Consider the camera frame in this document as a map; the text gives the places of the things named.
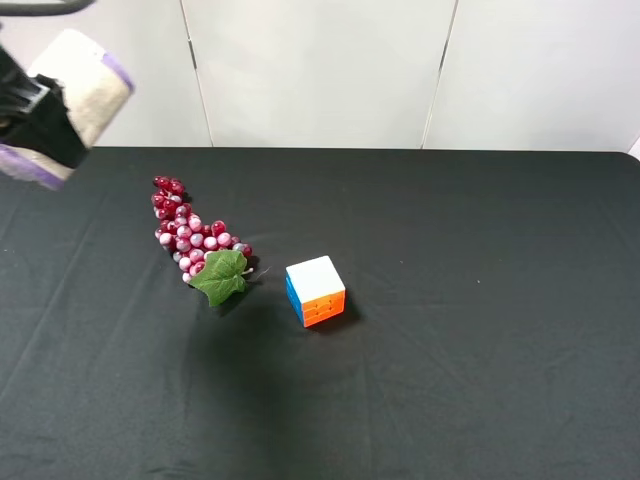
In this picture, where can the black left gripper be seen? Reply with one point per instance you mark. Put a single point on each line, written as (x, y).
(34, 116)

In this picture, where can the purple trash bag roll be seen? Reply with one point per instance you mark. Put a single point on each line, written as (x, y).
(95, 88)

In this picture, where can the red artificial grape bunch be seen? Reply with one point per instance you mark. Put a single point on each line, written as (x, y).
(211, 259)

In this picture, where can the colourful puzzle cube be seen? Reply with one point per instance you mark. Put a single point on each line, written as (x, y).
(315, 290)

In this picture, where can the black tablecloth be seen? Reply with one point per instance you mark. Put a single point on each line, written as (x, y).
(490, 330)

